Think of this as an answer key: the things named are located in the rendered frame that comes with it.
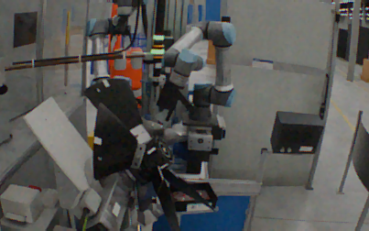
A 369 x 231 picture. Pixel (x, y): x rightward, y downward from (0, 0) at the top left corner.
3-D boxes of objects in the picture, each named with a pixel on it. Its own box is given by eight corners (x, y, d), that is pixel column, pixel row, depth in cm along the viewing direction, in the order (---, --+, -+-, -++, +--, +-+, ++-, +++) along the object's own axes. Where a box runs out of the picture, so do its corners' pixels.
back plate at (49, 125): (140, 278, 104) (143, 277, 104) (4, 132, 88) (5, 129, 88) (155, 203, 155) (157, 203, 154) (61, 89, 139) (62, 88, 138)
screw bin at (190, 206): (172, 214, 151) (172, 202, 149) (166, 195, 167) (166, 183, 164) (216, 210, 156) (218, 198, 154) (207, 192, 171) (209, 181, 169)
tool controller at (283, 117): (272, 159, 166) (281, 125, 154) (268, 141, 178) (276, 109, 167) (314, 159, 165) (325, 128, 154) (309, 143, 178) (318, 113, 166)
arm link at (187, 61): (202, 54, 145) (195, 53, 137) (192, 77, 148) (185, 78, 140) (187, 48, 147) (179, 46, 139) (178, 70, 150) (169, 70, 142)
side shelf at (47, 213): (-2, 228, 115) (-3, 223, 114) (28, 190, 149) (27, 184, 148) (43, 240, 115) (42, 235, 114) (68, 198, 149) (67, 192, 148)
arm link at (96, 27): (118, 96, 200) (110, 15, 202) (95, 99, 193) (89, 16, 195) (112, 99, 211) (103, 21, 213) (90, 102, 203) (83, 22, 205)
